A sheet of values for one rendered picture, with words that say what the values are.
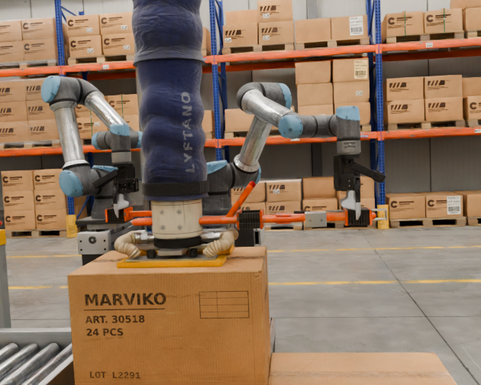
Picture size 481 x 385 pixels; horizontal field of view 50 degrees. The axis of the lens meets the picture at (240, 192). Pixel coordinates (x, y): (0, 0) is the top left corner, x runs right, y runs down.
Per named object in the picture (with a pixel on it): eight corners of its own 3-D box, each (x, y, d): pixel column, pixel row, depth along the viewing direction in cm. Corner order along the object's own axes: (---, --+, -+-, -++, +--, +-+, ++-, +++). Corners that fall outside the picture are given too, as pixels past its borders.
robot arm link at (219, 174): (197, 191, 233) (195, 161, 232) (224, 189, 239) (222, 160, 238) (208, 192, 222) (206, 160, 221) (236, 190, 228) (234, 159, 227)
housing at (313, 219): (305, 228, 169) (305, 214, 168) (305, 224, 175) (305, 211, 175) (327, 227, 168) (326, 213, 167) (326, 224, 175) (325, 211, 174)
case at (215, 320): (75, 400, 163) (66, 274, 160) (116, 351, 203) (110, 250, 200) (266, 400, 157) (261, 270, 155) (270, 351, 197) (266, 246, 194)
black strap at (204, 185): (133, 197, 167) (132, 184, 166) (153, 191, 190) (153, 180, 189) (202, 195, 164) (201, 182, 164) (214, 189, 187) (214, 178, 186)
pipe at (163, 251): (117, 256, 167) (117, 238, 167) (141, 243, 192) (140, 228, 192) (222, 254, 163) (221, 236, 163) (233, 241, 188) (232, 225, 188)
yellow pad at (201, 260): (116, 269, 166) (115, 253, 165) (127, 262, 176) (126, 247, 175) (221, 266, 162) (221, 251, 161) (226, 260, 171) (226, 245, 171)
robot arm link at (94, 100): (87, 96, 249) (141, 156, 225) (66, 95, 241) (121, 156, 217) (94, 75, 244) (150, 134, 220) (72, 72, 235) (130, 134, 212)
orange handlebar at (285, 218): (99, 229, 177) (98, 218, 177) (128, 218, 207) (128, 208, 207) (377, 222, 166) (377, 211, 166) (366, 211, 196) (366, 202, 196)
